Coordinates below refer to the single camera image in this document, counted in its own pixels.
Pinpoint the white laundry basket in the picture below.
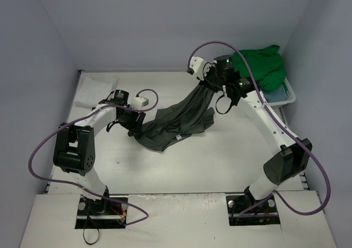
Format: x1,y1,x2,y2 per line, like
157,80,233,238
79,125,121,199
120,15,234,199
264,78,296,108

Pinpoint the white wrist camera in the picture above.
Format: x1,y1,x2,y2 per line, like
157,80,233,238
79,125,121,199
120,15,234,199
186,56,213,81
130,96,149,110

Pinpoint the light blue t shirt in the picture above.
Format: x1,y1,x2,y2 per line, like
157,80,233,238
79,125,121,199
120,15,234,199
262,85,287,103

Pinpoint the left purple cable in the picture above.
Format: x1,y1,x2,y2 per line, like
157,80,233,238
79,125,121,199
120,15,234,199
27,88,160,227

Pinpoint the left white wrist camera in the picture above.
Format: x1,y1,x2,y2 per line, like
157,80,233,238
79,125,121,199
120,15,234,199
130,96,149,110

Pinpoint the green t shirt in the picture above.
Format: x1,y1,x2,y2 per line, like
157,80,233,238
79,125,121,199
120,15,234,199
240,45,286,92

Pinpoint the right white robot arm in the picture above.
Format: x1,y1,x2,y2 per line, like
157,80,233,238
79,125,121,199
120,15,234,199
199,56,312,211

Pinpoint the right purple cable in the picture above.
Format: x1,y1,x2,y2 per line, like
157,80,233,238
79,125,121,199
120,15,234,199
186,40,331,216

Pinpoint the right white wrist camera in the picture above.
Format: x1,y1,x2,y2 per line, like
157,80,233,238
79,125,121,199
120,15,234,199
186,56,213,81

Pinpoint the grey t shirt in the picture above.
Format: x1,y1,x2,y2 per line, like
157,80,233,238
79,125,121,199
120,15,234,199
134,85,215,152

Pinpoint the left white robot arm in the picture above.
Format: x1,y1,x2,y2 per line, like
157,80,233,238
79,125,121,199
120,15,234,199
53,90,149,215

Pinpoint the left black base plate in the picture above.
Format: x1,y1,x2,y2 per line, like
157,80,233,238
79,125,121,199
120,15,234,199
75,196,127,229

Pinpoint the white t shirt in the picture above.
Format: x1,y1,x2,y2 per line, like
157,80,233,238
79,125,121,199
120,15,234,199
74,77,119,108

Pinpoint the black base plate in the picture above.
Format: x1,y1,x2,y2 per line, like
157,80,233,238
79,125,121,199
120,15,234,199
225,195,281,227
75,196,127,229

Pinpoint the purple cable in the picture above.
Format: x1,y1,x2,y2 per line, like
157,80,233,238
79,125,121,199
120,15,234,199
27,88,160,227
186,40,331,216

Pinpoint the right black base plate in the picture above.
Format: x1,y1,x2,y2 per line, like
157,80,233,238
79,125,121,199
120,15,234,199
225,195,281,227

